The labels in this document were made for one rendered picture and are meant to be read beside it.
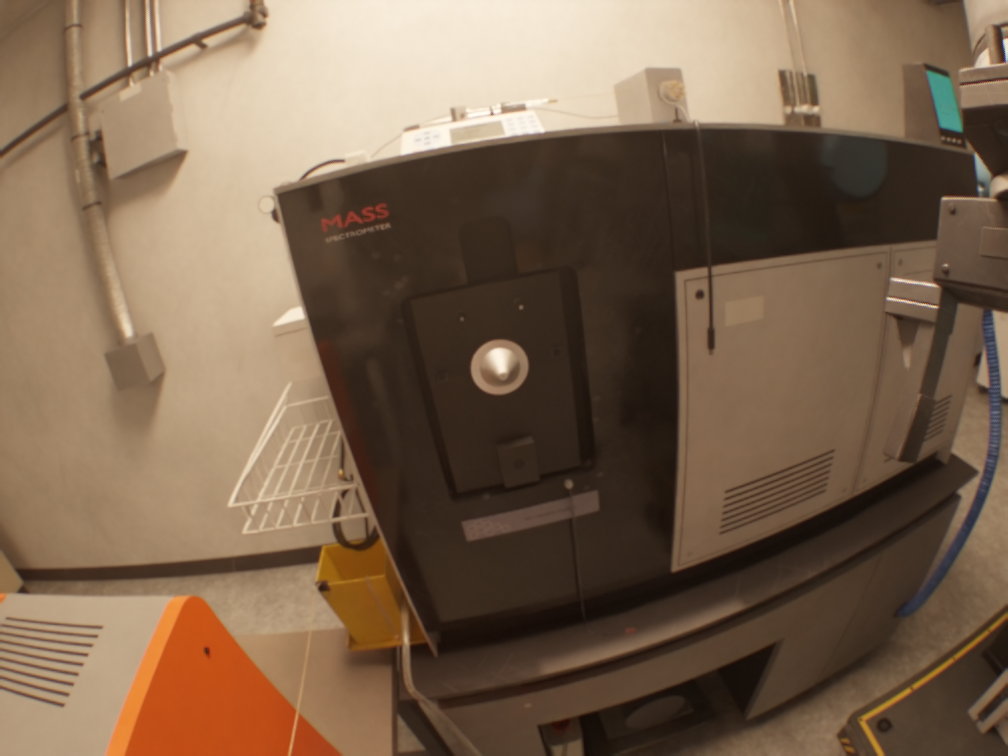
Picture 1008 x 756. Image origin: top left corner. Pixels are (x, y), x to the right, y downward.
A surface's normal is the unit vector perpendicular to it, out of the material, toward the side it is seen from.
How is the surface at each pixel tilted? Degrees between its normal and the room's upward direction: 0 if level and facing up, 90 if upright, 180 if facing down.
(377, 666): 0
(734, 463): 90
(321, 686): 0
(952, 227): 66
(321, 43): 90
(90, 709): 0
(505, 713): 90
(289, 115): 90
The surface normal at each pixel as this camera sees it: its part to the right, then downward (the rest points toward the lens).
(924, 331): -0.95, -0.16
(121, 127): 0.15, 0.37
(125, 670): -0.16, -0.91
